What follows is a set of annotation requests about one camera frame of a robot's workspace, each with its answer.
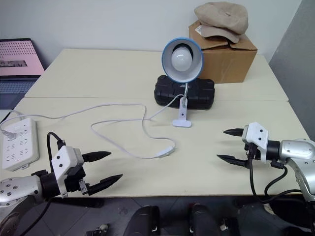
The black plastic case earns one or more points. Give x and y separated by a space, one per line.
197 94

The beige flat cap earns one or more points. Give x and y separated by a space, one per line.
221 18

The laptop with pink screen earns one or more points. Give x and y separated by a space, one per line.
17 59

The dark rounded shape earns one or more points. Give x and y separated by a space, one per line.
205 220
144 221

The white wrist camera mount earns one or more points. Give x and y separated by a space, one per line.
61 159
257 134

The white power strip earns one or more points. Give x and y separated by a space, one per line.
23 153

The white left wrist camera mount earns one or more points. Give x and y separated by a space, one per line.
61 159

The blue clip desk lamp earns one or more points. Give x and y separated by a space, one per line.
182 59

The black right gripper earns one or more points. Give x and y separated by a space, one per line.
254 152

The brown cardboard box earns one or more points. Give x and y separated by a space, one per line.
226 64

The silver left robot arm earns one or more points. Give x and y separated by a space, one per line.
19 188

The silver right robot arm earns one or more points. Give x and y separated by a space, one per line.
295 147

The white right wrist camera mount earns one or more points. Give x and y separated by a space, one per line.
257 134

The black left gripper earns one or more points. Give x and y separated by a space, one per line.
73 179

